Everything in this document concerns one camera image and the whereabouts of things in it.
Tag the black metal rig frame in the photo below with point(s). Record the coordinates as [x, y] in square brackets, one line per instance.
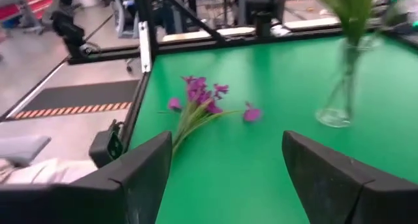
[147, 8]

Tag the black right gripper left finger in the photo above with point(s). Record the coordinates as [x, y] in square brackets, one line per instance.
[98, 204]

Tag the gray flat pad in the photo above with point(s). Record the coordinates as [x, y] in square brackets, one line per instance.
[23, 149]

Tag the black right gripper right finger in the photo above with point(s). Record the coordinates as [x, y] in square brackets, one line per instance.
[343, 201]

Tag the clear glass vase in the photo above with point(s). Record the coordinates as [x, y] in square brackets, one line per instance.
[336, 116]

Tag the white fabric item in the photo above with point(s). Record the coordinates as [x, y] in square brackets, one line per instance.
[49, 171]

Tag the black table-level camera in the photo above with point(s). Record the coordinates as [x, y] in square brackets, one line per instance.
[104, 149]

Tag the black device on frame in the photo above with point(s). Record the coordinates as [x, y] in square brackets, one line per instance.
[68, 31]

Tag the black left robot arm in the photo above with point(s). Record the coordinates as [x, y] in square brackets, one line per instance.
[263, 25]

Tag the black floor mat orange stripes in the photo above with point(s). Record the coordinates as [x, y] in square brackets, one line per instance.
[81, 95]

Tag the purple artificial flower bunch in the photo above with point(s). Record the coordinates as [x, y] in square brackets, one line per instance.
[199, 93]
[354, 11]

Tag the silver metal bracket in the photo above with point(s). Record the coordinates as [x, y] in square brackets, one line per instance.
[145, 47]

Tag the green table mat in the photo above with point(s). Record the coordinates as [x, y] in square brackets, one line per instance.
[245, 171]

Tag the loose purple petal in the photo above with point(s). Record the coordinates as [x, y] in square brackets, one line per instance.
[252, 114]

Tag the gray metal stand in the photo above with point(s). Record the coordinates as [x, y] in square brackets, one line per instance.
[125, 18]

